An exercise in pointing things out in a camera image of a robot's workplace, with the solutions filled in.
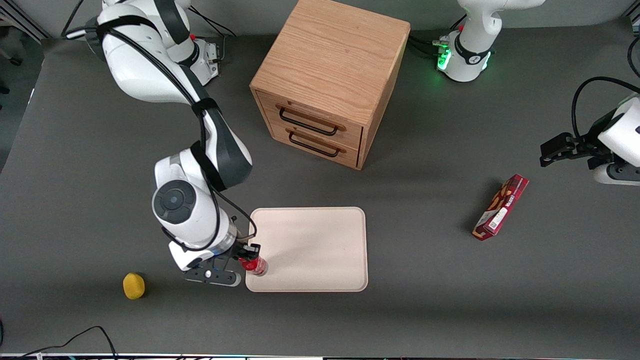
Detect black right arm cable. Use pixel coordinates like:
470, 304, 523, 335
61, 0, 258, 252

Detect black drawer handle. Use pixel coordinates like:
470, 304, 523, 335
278, 107, 339, 137
288, 131, 341, 158

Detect black right base cables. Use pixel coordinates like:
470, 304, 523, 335
189, 7, 239, 63

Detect aluminium frame rail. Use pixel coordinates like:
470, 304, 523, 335
0, 0, 52, 45

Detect wooden drawer front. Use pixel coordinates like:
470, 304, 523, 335
269, 119, 362, 169
256, 91, 364, 151

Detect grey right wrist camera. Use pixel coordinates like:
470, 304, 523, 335
182, 267, 242, 288

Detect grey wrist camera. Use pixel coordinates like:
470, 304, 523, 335
593, 163, 640, 187
182, 267, 242, 288

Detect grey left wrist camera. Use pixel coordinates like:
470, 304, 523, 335
593, 163, 640, 187

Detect black base cables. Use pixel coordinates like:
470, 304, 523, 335
407, 15, 468, 57
189, 7, 239, 63

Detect red snack box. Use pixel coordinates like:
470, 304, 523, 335
472, 173, 530, 242

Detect beige plastic tray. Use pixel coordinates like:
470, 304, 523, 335
245, 206, 369, 293

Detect black table edge cable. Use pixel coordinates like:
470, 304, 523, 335
0, 325, 119, 360

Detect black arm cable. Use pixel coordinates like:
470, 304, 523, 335
571, 76, 640, 140
61, 0, 258, 252

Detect wooden drawer cabinet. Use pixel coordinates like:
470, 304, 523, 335
249, 0, 412, 171

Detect red coke bottle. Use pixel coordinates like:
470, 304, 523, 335
238, 256, 269, 277

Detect black looped side cable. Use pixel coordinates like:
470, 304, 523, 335
627, 35, 640, 79

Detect black left base cables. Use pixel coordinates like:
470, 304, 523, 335
407, 15, 468, 57

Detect yellow lemon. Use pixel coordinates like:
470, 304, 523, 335
122, 272, 146, 301

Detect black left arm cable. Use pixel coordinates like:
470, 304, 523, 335
571, 76, 640, 140

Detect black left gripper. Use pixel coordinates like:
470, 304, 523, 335
539, 112, 617, 171

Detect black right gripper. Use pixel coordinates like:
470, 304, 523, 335
212, 242, 261, 270

